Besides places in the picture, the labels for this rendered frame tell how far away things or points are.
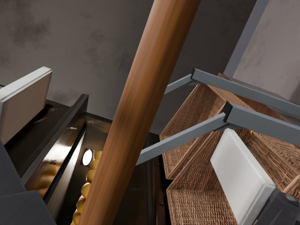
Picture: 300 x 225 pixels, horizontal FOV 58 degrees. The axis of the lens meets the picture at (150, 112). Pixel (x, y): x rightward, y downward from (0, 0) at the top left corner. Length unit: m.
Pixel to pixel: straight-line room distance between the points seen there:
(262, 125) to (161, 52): 0.53
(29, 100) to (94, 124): 1.71
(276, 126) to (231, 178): 0.54
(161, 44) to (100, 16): 3.00
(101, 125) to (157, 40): 1.69
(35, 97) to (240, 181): 0.13
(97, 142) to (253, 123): 1.39
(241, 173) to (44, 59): 3.29
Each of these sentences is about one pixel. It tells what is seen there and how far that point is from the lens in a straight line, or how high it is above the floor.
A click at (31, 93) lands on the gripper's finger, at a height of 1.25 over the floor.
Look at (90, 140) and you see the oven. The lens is 1.92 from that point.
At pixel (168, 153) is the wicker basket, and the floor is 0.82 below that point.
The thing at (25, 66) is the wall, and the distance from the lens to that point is 3.51.
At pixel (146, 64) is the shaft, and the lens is 0.19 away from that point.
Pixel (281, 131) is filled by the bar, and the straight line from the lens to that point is 0.72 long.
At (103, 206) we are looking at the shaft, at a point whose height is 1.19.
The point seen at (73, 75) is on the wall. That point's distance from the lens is 3.34.
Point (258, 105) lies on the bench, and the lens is 1.35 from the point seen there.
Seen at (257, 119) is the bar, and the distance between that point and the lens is 0.68.
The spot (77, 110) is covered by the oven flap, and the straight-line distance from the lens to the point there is 1.51.
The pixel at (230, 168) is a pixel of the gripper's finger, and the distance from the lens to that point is 0.18.
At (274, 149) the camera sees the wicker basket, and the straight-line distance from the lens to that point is 0.87.
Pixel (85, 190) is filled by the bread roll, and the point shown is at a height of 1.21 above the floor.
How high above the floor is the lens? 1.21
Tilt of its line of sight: 8 degrees down
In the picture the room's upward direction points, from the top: 72 degrees counter-clockwise
